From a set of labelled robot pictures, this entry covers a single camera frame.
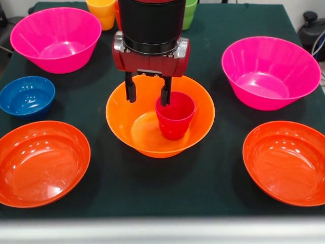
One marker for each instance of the red shallow bowl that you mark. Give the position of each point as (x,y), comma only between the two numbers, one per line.
(287,165)
(40,165)

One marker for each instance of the red-orange plastic cup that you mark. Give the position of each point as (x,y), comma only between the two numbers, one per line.
(117,17)

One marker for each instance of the green plastic cup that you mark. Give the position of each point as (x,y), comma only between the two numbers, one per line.
(189,15)

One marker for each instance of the crimson plastic cup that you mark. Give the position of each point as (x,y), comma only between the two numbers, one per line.
(175,122)

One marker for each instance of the yellow plastic cup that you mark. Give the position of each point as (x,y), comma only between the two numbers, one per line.
(101,15)

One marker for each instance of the pink large bowl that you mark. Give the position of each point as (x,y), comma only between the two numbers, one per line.
(56,33)
(266,76)

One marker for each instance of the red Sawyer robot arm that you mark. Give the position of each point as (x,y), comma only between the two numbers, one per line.
(152,23)

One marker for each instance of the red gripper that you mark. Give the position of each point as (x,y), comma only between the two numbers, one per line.
(149,63)

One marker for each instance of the orange large bowl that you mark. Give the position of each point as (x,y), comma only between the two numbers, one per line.
(122,114)

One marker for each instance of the black pedestal foot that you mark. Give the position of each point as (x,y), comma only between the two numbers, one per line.
(308,33)
(3,17)

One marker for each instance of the dark green tablecloth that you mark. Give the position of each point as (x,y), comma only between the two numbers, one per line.
(165,190)

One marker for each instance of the blue small bowl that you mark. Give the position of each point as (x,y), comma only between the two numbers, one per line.
(26,99)

